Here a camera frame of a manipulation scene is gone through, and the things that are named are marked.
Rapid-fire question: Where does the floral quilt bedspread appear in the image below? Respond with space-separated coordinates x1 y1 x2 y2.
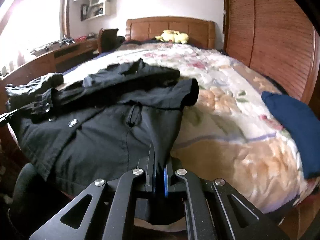
7 42 313 231

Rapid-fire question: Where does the wooden bed headboard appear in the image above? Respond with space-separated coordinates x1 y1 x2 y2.
125 16 215 49

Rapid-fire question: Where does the wooden desk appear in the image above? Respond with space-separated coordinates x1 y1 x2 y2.
1 39 98 113

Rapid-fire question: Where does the folded navy blue garment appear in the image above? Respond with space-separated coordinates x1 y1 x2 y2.
261 91 319 179

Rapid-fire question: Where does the white wall shelf unit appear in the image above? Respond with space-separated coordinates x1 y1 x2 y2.
72 0 117 22

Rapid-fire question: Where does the brown louvered wooden wardrobe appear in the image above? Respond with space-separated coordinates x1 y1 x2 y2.
225 0 319 104

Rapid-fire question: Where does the yellow Pikachu plush toy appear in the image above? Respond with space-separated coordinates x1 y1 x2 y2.
155 30 189 44

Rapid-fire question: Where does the red basket on desk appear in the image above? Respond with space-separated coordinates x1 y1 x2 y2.
74 35 87 43

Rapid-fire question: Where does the wooden chair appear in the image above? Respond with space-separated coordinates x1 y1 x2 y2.
97 28 125 54

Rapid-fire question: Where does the black coat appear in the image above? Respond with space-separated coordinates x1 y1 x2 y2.
9 60 199 196

